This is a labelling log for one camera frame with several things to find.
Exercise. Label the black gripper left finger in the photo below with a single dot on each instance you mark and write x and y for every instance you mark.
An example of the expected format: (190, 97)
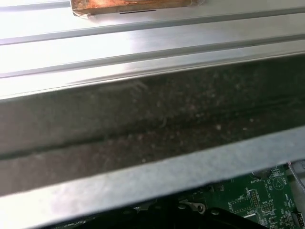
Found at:
(138, 221)

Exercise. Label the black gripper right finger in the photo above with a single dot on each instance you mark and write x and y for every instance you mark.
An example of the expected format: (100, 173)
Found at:
(228, 220)

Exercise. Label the green motherboard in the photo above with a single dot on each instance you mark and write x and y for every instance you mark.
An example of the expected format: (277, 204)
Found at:
(238, 205)

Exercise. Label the black open PC case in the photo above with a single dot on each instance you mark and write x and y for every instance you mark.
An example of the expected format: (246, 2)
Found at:
(143, 119)

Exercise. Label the brown wooden base plate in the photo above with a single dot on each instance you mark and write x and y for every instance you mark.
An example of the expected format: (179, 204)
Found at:
(107, 8)

